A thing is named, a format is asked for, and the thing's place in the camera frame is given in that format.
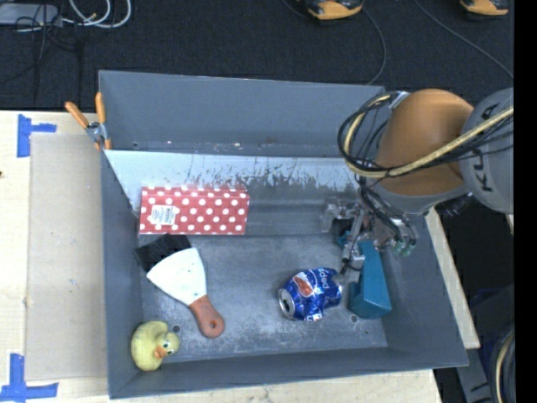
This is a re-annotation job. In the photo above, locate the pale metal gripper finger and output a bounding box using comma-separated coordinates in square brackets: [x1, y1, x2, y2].
[339, 241, 367, 277]
[321, 201, 362, 235]

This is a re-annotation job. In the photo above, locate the teal stapler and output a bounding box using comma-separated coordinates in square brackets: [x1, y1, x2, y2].
[335, 230, 394, 321]

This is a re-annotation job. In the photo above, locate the crushed blue drink can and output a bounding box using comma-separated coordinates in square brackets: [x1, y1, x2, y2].
[277, 267, 344, 322]

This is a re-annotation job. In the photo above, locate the grey metal bin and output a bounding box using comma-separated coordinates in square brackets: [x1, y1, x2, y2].
[96, 70, 470, 400]

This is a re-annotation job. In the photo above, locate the red white-dotted box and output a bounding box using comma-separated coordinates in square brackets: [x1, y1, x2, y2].
[138, 185, 251, 236]

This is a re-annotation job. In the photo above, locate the yellow rubber duck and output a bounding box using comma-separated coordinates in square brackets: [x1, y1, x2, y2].
[130, 320, 181, 372]

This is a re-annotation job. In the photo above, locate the black cylinder on white bracket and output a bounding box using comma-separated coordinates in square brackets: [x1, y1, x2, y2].
[435, 192, 477, 219]

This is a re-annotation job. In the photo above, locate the white brush with red-brown handle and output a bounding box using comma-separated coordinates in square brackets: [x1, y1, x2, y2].
[133, 233, 227, 339]

